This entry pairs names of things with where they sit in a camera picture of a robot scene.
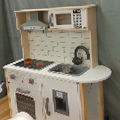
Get white toy microwave door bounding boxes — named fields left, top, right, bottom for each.
left=49, top=9, right=87, bottom=29

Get wooden toy kitchen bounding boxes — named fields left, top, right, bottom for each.
left=4, top=5, right=112, bottom=120

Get grey toy sink basin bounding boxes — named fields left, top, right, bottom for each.
left=48, top=63, right=88, bottom=76

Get black toy faucet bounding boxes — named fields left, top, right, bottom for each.
left=72, top=45, right=90, bottom=65

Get black stovetop red burners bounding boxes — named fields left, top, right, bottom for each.
left=16, top=58, right=52, bottom=70

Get right red stove knob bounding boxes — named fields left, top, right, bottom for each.
left=29, top=78, right=34, bottom=84

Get red stove knob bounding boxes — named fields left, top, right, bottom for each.
left=9, top=73, right=17, bottom=81
left=29, top=78, right=34, bottom=84

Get white cabinet door ice dispenser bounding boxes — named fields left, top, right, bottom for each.
left=43, top=83, right=80, bottom=120

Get grey range hood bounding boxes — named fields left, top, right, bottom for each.
left=19, top=12, right=48, bottom=31

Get left red stove knob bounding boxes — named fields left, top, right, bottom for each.
left=9, top=73, right=17, bottom=81

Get grey backdrop curtain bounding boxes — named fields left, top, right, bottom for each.
left=0, top=0, right=120, bottom=120

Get white oven door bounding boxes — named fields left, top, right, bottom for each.
left=9, top=84, right=42, bottom=120

